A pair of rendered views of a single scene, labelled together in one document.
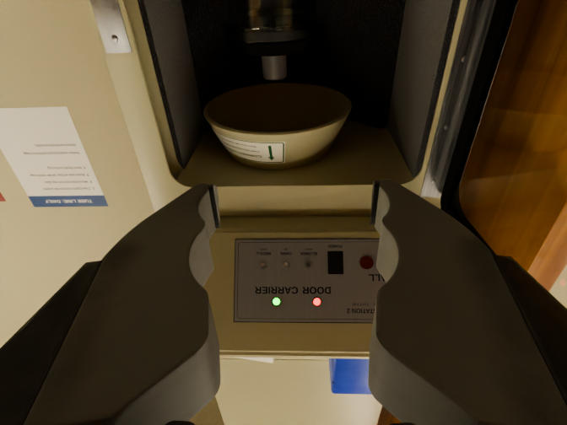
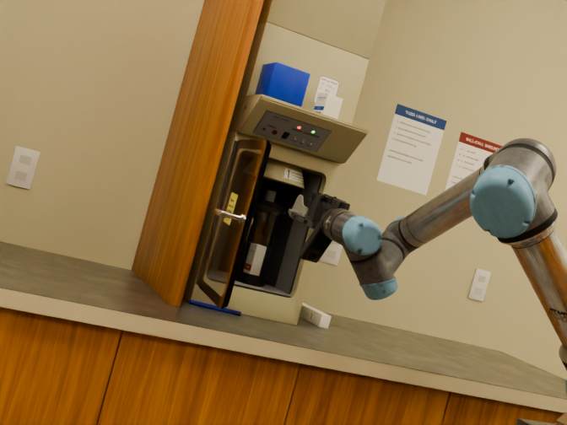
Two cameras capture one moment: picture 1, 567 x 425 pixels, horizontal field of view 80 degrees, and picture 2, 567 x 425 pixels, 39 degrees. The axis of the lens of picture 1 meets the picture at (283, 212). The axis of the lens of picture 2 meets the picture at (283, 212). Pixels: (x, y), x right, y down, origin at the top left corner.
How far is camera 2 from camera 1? 1.88 m
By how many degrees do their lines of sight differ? 41
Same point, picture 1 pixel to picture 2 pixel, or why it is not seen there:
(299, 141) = (278, 175)
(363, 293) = (281, 124)
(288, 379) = (331, 21)
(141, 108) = not seen: hidden behind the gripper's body
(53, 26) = not seen: hidden behind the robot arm
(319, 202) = (279, 151)
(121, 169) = (371, 128)
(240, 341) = (332, 125)
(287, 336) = (315, 121)
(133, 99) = not seen: hidden behind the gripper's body
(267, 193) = (296, 161)
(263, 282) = (314, 137)
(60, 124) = (387, 171)
